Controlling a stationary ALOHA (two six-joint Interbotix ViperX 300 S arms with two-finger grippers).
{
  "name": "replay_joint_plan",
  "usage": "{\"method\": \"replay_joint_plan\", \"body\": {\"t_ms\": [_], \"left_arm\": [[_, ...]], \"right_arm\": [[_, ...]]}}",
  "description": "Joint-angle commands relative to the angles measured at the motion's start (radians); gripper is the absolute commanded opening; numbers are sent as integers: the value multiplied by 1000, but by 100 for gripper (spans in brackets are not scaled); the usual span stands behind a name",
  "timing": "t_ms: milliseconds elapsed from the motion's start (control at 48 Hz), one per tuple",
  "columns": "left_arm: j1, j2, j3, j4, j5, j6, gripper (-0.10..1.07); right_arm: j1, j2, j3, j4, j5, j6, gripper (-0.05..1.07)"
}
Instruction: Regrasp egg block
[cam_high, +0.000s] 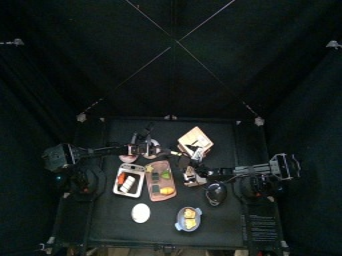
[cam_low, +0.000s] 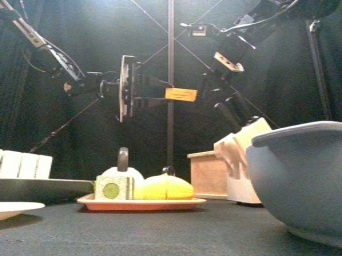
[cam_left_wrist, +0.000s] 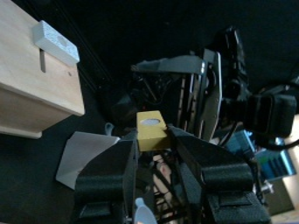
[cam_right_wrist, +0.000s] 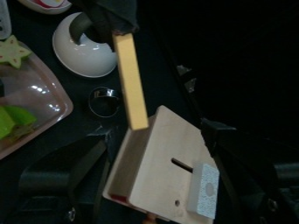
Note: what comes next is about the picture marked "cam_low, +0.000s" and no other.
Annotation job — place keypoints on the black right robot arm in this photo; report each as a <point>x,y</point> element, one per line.
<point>267,20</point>

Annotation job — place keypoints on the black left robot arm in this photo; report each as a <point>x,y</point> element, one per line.
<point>33,36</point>

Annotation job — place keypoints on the kiwi slice toy block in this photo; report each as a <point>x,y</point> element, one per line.
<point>112,188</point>

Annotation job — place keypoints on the white block row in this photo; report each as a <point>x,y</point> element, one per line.
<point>24,164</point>

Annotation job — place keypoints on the white plastic toy rack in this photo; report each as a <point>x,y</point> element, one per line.
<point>238,160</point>

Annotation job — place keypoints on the light wooden box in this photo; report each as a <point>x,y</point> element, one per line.
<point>207,175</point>

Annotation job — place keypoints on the blue-grey plastic bowl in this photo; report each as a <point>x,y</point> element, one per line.
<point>298,180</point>

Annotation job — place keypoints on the yellow lemon toy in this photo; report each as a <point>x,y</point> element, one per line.
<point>167,188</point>

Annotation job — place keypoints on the orange oval plate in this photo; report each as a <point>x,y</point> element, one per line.
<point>137,204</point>

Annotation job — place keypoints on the grey flat tray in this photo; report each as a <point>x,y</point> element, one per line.
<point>41,190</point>

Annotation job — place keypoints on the white round plate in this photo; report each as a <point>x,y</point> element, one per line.
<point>15,208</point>

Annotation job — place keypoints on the vertical metal frame pole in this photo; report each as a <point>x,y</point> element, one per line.
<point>170,50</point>

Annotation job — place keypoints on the side metal frame post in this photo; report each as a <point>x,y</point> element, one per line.
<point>318,66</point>

